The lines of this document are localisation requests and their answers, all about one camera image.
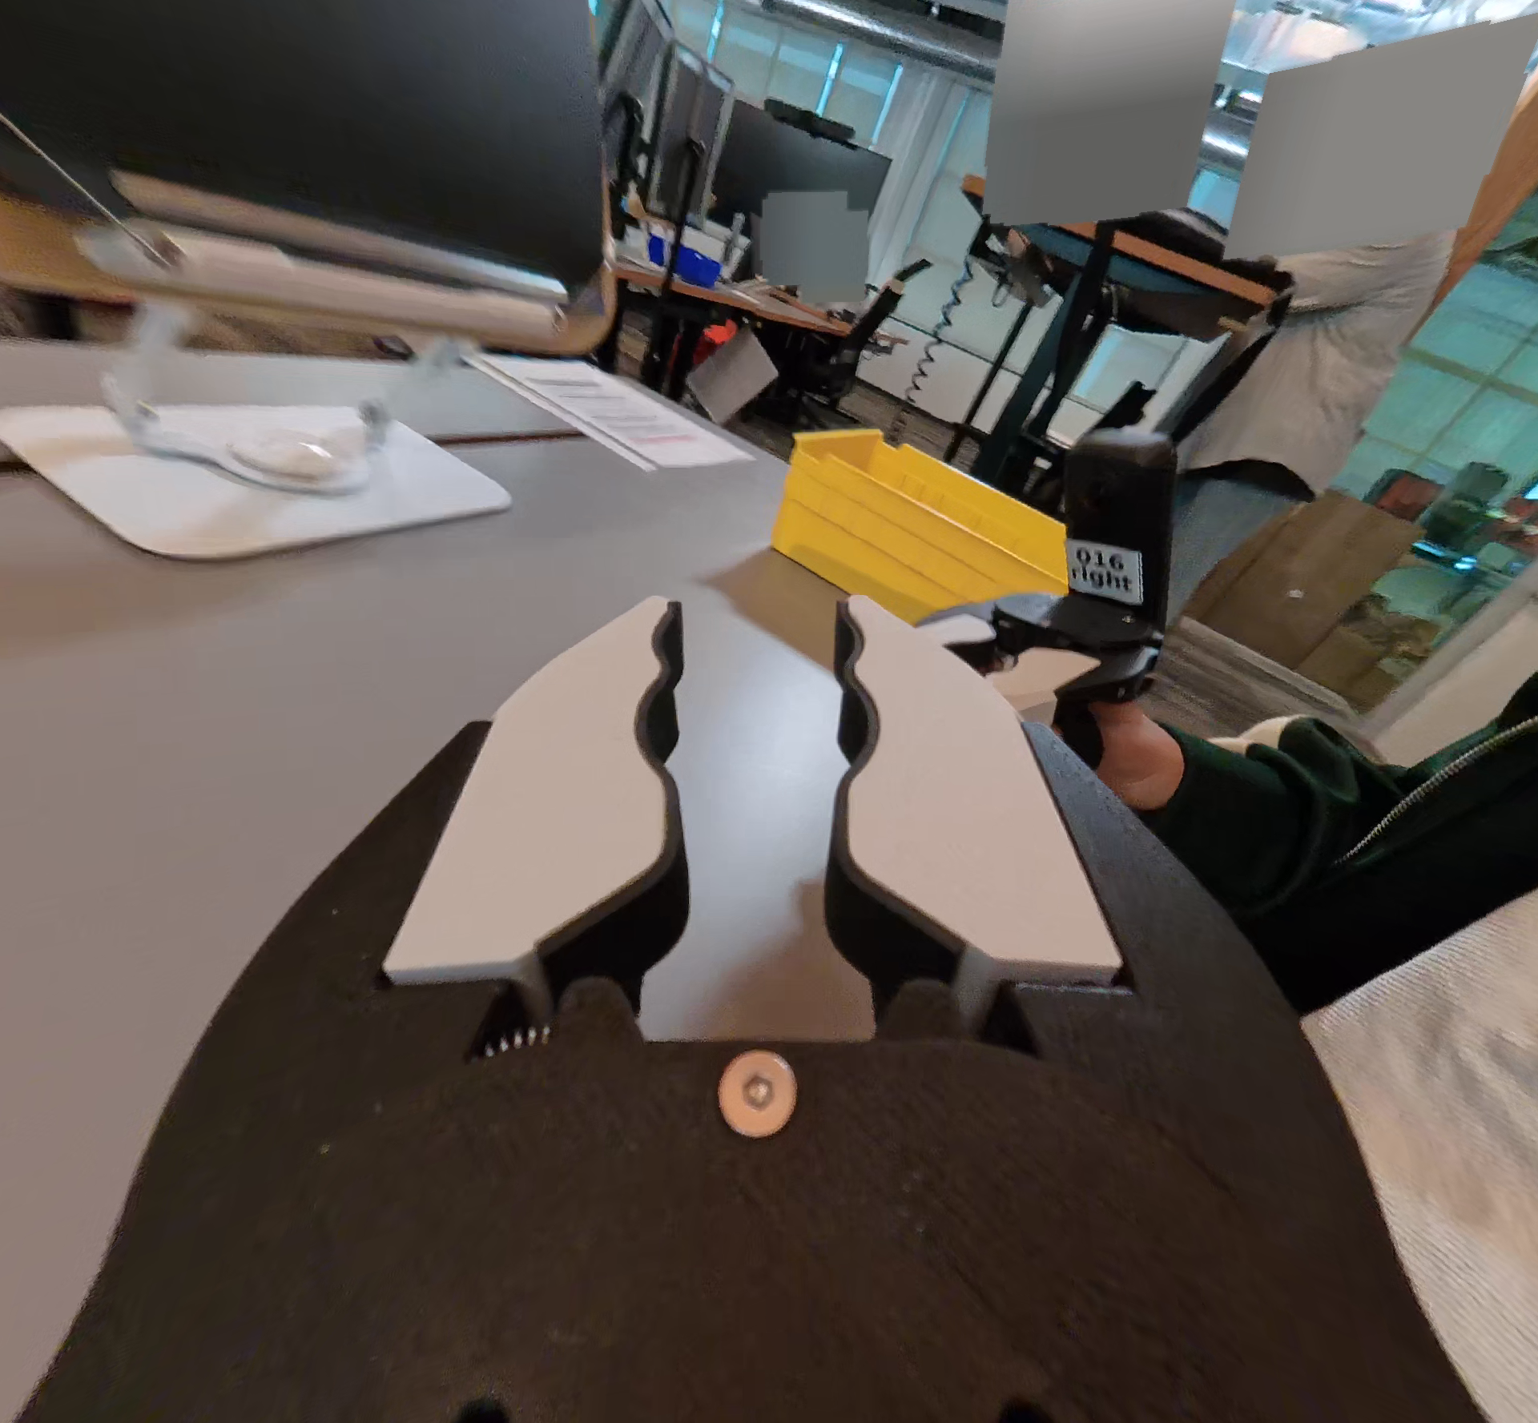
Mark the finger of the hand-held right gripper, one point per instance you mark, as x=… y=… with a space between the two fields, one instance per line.
x=1045 y=682
x=968 y=637

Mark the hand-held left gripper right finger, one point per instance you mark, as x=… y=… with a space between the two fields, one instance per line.
x=973 y=836

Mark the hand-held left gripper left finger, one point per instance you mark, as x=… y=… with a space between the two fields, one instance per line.
x=540 y=836

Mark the yellow plastic bin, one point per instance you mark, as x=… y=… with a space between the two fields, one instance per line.
x=866 y=535

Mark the person's right forearm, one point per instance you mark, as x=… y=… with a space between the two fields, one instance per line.
x=1322 y=871

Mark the person's right hand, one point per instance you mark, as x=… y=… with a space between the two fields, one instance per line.
x=1141 y=764

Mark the black standing desk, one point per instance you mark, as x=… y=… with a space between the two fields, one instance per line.
x=1069 y=342

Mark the brown cardboard box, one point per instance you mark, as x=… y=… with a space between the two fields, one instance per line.
x=1309 y=583

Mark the black office chair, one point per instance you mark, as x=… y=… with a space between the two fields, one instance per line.
x=859 y=331

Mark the grey cardboard panel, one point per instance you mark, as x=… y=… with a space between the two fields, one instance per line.
x=733 y=379

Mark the long wooden office desk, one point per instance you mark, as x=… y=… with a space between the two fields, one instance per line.
x=781 y=307

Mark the printed paper sheet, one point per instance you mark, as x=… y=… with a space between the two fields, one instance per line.
x=601 y=410

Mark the blue storage crate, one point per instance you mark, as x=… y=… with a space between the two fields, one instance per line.
x=691 y=269

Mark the black computer monitor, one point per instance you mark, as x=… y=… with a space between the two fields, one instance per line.
x=793 y=156

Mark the white tablet stand with board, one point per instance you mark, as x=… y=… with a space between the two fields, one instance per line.
x=300 y=30

